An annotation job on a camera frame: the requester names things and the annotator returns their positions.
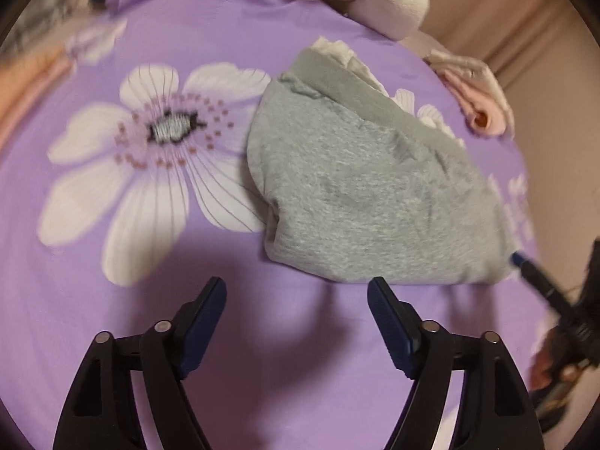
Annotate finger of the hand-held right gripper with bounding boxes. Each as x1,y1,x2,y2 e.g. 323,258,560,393
508,250,581,323

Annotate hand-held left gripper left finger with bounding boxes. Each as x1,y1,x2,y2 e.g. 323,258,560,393
52,276,228,450

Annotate person's right hand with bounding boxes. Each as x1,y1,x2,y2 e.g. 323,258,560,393
531,330,588,395

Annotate white fluffy folded garment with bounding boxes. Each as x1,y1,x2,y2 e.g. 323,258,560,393
229,0,431,41

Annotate pink printed garment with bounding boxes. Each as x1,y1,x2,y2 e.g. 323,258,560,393
0,44,71,151

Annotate purple floral bed sheet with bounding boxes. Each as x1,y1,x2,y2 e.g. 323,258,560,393
0,0,540,450

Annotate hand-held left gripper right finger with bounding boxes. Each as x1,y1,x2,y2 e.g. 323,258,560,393
367,276,545,450

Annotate pink folded garment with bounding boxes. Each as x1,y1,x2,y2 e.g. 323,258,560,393
424,49,515,139

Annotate grey printed sweatshirt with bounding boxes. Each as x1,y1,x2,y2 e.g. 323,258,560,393
246,35,519,287

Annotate plaid cloth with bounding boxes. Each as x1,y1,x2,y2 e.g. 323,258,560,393
9,0,90,52

